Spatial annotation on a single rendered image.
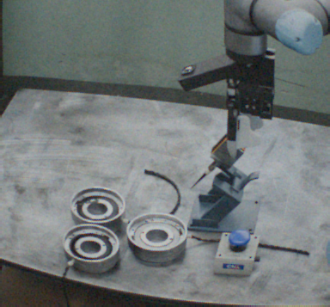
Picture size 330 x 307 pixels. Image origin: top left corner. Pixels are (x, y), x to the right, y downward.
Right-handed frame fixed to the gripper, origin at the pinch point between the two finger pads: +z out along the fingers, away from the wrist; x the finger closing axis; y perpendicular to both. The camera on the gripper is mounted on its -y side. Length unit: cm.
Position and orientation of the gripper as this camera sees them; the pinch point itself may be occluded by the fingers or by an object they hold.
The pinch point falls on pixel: (231, 145)
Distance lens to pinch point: 135.6
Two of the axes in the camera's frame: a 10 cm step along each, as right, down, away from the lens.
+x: 1.9, -5.7, 8.0
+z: 0.0, 8.1, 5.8
